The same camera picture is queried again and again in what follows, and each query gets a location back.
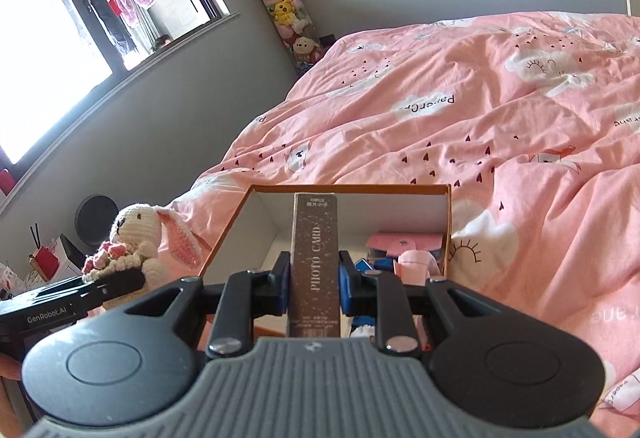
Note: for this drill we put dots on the pink card holder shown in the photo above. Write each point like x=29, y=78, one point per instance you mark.
x=400, y=243

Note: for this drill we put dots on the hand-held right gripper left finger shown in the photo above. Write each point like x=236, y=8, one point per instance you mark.
x=283, y=289

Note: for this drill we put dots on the pink cloth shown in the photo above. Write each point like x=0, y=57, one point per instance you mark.
x=415, y=269

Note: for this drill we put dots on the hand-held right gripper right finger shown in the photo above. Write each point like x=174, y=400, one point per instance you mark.
x=346, y=289

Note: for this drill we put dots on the person's left hand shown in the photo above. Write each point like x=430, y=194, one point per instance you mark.
x=10, y=366

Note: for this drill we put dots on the black round stool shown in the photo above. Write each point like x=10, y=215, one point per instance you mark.
x=97, y=218

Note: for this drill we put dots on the pink printed duvet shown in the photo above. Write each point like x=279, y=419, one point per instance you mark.
x=450, y=142

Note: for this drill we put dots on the orange cardboard box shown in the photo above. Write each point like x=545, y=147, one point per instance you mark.
x=260, y=218

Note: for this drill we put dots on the small black wall box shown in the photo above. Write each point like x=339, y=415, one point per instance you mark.
x=327, y=40

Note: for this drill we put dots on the clear tube of plush toys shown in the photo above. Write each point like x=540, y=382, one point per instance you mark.
x=286, y=7

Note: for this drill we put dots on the dark hanging garment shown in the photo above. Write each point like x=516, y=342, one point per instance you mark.
x=100, y=2

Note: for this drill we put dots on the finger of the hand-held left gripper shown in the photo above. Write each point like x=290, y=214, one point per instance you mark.
x=125, y=284

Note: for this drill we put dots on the brown illustrated card box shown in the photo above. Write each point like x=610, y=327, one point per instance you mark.
x=315, y=268

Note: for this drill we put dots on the black reed sticks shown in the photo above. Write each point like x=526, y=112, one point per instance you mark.
x=36, y=235

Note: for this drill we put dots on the red cup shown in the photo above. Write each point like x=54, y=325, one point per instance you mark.
x=5, y=181

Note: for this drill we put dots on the window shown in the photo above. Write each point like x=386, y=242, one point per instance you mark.
x=50, y=42

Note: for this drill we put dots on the white box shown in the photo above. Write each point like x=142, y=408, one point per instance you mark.
x=72, y=253

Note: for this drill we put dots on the crochet bunny with flowers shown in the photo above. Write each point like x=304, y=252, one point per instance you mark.
x=140, y=228

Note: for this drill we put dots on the red box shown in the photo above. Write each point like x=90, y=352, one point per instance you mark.
x=50, y=264

